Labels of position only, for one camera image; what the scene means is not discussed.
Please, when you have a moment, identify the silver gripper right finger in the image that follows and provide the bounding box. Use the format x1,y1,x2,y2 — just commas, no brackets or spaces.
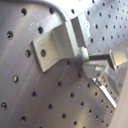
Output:
111,44,128,68

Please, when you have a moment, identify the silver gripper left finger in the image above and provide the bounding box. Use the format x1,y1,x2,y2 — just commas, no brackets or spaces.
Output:
82,63,117,108

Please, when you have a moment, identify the grey cable with green tip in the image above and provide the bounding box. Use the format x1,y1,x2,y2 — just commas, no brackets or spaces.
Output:
80,46,113,64

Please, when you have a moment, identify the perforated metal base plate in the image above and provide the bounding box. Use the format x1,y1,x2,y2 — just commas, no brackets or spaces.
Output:
0,0,118,128

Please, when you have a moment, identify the grey metal cable clip bracket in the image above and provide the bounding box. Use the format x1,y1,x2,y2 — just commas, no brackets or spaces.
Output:
32,14,90,72

